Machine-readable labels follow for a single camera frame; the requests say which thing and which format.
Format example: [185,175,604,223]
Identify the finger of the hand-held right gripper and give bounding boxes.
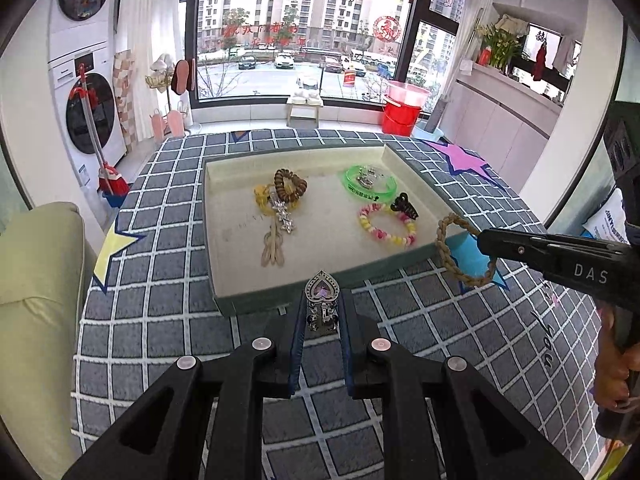
[476,228,551,273]

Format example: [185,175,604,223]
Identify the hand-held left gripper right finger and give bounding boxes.
[337,290,586,480]

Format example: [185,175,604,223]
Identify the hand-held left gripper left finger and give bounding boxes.
[62,290,308,480]

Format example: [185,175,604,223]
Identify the silver heart hair clip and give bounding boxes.
[304,270,343,335]

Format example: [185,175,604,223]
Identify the braided rope bracelet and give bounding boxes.
[434,212,498,288]

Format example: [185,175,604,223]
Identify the beige hair clip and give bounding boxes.
[259,220,287,268]

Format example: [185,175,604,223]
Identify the green tray with cream lining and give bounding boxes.
[202,142,486,317]

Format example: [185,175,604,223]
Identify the black claw hair clip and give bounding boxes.
[390,191,420,221]

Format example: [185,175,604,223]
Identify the long silver rhinestone hair clip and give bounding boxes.
[267,187,296,235]

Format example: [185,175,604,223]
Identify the pink and yellow bead bracelet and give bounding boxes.
[357,202,418,249]

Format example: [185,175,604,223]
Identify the brown spiral hair tie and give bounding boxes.
[273,167,308,203]

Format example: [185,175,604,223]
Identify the person's right hand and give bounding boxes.
[594,309,631,409]

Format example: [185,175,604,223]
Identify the white carrier bag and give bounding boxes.
[582,192,628,243]

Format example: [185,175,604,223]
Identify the white counter cabinet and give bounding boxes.
[440,62,566,176]

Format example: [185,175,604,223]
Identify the red plastic bucket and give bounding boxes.
[382,99,426,137]

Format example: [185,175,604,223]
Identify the red hanging ornament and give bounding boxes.
[532,42,548,82]

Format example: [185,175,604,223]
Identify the bunch of flowers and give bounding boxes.
[475,15,523,70]

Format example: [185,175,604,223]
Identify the white stool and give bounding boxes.
[286,96,325,128]

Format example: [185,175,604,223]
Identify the red mop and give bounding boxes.
[70,62,132,208]

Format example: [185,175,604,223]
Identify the light green chair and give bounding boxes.
[0,201,98,461]

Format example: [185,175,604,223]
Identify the brown slipper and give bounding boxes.
[171,59,193,95]

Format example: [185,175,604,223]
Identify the checked folding board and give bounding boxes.
[112,50,138,153]

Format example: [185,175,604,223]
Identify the white fluffy slippers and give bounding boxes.
[145,52,173,92]

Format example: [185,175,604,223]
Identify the white washing machine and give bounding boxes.
[47,42,128,188]

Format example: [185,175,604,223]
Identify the white curtain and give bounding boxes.
[120,0,188,143]

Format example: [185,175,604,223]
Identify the yellow hair tie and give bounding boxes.
[253,182,303,213]

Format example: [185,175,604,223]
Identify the translucent green bracelet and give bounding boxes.
[341,164,399,206]

